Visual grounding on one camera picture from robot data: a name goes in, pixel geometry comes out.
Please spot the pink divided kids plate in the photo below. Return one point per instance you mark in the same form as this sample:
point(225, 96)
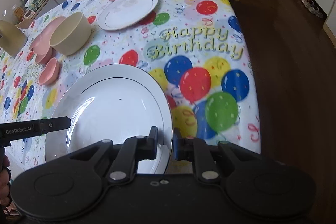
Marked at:
point(41, 44)

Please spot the person's left hand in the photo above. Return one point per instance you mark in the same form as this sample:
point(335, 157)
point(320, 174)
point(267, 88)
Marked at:
point(5, 177)

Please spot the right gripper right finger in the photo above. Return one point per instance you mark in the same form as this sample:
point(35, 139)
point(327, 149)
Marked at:
point(197, 152)

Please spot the balloon birthday tablecloth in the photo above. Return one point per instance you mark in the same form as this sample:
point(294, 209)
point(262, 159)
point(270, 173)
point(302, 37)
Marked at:
point(195, 49)

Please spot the pink heart-shaped dish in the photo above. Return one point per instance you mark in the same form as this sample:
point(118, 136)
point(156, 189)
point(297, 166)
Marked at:
point(50, 72)

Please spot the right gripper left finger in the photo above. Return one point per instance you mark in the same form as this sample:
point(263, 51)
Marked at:
point(126, 156)

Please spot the small white plate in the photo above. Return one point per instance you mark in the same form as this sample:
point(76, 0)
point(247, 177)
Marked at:
point(121, 14)

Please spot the cream bowl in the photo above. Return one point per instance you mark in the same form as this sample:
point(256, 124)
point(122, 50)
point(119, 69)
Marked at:
point(71, 35)

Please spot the gold thermos jug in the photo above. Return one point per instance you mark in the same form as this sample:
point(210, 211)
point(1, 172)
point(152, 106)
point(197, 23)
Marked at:
point(12, 40)

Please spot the large white plate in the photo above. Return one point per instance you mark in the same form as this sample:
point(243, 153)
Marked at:
point(113, 102)

